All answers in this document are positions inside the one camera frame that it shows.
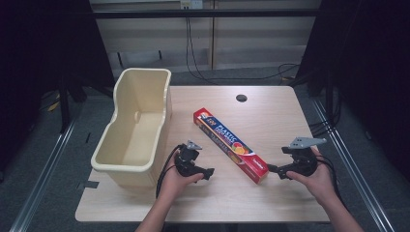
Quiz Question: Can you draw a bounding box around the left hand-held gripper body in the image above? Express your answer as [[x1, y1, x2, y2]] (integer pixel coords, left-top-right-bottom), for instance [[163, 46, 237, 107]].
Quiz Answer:
[[174, 139, 208, 178]]

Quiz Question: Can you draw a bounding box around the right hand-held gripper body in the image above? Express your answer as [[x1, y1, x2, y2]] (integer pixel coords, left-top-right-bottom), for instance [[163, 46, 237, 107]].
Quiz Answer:
[[278, 136, 328, 178]]

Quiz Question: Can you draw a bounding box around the red plastic wrap box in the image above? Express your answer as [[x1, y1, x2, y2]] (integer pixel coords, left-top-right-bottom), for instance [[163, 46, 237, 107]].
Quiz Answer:
[[192, 107, 270, 186]]

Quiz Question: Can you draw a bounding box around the cream plastic bin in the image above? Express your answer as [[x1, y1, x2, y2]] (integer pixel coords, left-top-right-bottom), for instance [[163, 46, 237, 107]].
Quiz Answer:
[[90, 67, 173, 189]]

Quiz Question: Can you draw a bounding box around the person's left hand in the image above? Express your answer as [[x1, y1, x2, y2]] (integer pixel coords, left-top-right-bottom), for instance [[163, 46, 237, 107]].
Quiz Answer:
[[159, 150, 205, 205]]

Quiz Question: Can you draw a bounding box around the person's right hand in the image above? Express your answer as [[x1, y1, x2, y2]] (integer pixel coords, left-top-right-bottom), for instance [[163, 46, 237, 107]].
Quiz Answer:
[[285, 147, 338, 208]]

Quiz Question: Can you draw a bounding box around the black tape strip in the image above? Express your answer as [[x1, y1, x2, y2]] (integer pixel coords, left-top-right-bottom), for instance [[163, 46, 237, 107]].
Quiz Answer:
[[76, 180, 101, 191]]

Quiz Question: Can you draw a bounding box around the black curtain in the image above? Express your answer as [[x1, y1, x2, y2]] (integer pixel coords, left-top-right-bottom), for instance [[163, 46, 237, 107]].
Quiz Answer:
[[294, 0, 410, 182], [0, 0, 115, 182]]

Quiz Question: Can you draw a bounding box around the black metal stand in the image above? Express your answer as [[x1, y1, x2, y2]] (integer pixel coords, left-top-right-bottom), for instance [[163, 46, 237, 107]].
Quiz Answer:
[[56, 72, 88, 134]]

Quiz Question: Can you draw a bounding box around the black horizontal bar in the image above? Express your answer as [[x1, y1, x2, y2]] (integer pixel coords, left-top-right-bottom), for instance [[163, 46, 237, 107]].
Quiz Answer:
[[92, 9, 320, 19]]

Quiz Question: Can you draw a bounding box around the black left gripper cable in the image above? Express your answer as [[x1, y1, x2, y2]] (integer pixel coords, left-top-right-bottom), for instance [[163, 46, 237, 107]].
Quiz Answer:
[[155, 144, 184, 199]]

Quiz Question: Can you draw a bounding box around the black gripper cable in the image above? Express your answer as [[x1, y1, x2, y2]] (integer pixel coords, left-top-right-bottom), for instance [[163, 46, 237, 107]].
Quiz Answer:
[[315, 154, 347, 207], [155, 144, 184, 199]]

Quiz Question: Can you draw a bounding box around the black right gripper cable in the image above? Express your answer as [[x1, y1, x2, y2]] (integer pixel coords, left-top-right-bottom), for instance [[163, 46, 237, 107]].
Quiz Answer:
[[315, 154, 347, 207]]

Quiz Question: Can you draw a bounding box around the aluminium floor rail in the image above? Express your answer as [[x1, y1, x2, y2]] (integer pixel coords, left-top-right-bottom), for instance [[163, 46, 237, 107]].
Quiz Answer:
[[310, 98, 395, 232], [9, 119, 78, 232]]

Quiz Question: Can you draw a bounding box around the black hanging cable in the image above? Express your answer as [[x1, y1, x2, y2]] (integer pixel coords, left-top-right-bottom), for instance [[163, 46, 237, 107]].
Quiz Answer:
[[185, 16, 301, 85]]

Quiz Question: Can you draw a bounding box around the white wall socket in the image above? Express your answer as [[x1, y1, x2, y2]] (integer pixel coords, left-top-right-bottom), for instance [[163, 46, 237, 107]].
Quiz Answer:
[[179, 0, 204, 10]]

